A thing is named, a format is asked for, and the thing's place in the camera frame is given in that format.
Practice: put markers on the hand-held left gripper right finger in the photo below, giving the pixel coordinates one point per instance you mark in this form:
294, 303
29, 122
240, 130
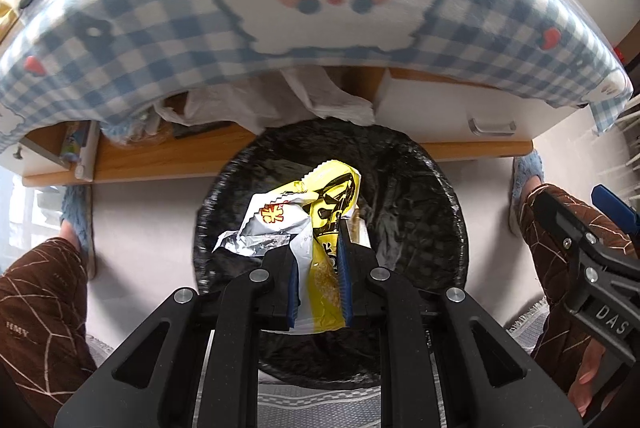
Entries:
345, 278

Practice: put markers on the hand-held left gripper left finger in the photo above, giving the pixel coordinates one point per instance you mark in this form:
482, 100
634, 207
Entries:
293, 293

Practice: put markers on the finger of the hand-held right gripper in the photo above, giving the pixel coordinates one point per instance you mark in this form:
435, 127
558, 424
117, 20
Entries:
570, 233
617, 208

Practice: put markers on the yellow snack packet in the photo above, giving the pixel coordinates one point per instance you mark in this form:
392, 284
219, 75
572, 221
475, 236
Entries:
325, 208

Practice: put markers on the black trash bin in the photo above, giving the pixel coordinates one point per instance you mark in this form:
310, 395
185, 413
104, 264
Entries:
410, 218

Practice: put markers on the person's right hand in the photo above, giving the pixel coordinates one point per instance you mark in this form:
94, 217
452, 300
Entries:
592, 378

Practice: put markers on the person's right leg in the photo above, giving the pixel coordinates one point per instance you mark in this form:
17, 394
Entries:
550, 288

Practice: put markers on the person's leg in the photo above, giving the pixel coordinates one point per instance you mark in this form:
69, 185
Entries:
35, 323
550, 288

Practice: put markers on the blue fluffy slipper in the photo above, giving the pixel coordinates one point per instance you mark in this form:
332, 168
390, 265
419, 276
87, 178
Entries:
77, 223
524, 180

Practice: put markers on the grey patterned rug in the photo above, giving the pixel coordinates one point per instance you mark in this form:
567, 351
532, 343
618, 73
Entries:
300, 400

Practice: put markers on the white table drawer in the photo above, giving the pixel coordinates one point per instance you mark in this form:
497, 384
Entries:
450, 108

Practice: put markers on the white plastic bag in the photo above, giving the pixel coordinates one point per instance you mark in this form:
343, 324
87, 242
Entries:
280, 98

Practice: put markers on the person's left leg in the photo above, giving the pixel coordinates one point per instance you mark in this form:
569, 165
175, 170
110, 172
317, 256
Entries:
35, 323

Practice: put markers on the blue checked tablecloth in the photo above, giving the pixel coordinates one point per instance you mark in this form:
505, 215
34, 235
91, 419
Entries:
165, 33

